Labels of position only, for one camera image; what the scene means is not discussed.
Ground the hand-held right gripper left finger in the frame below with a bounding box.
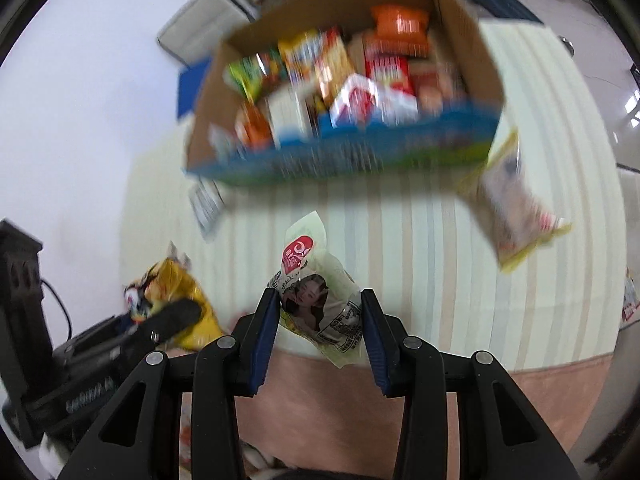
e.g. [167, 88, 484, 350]
[57, 289, 281, 480]

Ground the yellow and red snack packet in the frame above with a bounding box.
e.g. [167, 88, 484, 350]
[315, 27, 357, 106]

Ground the yellow edged pale snack packet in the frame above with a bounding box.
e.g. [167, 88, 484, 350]
[457, 130, 573, 273]

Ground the silver labelled snack packet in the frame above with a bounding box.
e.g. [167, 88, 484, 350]
[189, 180, 226, 241]

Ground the orange panda snack packet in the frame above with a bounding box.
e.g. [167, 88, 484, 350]
[370, 4, 432, 56]
[235, 102, 273, 151]

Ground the small dark red snack packet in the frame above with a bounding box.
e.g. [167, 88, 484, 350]
[364, 52, 416, 96]

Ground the cardboard box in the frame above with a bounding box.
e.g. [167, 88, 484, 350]
[184, 0, 506, 186]

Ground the yellow noodle snack packet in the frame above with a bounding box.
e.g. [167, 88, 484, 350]
[277, 30, 326, 86]

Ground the yellow panda snack packet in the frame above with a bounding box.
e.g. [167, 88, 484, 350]
[122, 242, 228, 353]

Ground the flat red snack packet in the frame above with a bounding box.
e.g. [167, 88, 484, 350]
[621, 267, 640, 323]

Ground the red and white snack packet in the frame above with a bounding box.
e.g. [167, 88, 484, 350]
[327, 74, 418, 128]

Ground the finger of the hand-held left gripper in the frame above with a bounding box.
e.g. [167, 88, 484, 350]
[135, 298, 203, 348]

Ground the dark brown snack packet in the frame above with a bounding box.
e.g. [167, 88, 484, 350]
[410, 57, 468, 111]

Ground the colourful candy ball packet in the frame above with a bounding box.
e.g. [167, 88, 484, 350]
[223, 49, 288, 101]

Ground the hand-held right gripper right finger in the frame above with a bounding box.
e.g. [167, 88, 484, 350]
[361, 289, 581, 480]

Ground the black cable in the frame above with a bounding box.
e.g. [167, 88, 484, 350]
[40, 279, 73, 343]

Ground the pale green snack packet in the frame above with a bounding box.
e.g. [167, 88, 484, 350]
[266, 210, 362, 368]

